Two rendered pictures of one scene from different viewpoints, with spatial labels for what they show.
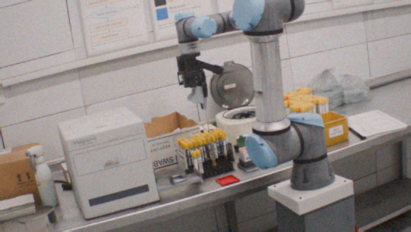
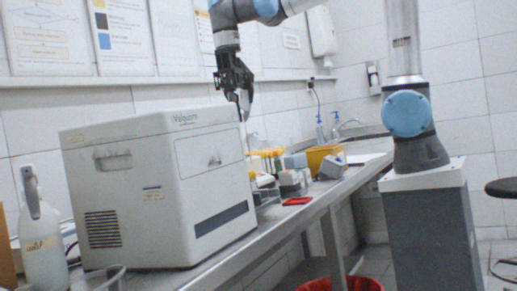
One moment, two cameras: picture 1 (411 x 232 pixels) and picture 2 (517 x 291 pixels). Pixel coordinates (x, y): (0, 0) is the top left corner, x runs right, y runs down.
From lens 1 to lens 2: 1.42 m
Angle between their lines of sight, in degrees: 44
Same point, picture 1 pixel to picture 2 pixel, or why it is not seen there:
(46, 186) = (56, 246)
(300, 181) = (426, 159)
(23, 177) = not seen: outside the picture
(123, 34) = (61, 55)
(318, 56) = not seen: hidden behind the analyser
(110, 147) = (212, 134)
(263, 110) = (410, 60)
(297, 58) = not seen: hidden behind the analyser
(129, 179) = (232, 190)
